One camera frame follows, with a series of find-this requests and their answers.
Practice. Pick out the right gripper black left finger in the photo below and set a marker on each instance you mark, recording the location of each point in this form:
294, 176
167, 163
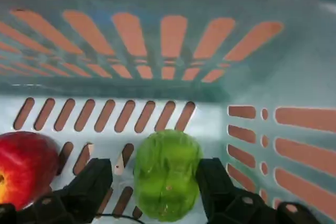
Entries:
86, 184

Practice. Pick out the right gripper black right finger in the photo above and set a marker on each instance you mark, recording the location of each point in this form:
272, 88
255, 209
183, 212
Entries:
218, 190

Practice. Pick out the green apple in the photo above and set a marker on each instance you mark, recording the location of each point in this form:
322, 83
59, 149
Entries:
168, 174

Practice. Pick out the small red yellow apple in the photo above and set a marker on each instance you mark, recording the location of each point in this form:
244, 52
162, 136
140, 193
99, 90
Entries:
26, 166

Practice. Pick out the light blue slotted plastic basket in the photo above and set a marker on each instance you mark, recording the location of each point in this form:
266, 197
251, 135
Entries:
210, 95

